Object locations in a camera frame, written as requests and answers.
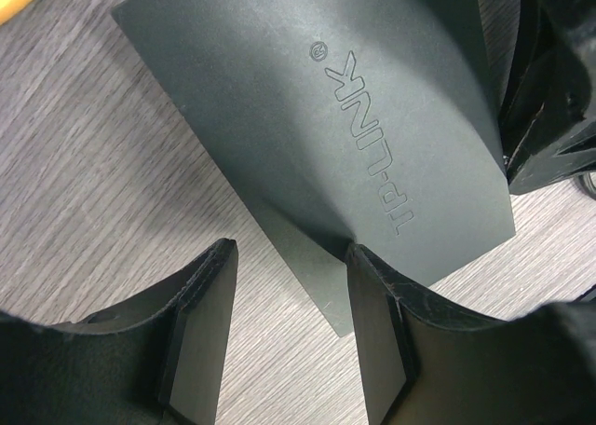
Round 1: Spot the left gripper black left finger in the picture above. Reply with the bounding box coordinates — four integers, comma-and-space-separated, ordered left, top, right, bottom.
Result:
1, 239, 238, 424

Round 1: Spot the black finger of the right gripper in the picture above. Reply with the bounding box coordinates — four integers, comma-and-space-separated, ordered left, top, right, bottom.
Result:
498, 0, 595, 195

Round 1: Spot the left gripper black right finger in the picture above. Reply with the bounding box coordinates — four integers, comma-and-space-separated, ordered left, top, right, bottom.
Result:
345, 244, 595, 424

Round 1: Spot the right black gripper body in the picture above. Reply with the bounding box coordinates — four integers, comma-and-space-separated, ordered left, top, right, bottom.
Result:
538, 0, 595, 117

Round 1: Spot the black network switch box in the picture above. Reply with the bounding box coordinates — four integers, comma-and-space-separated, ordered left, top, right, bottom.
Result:
112, 0, 515, 336

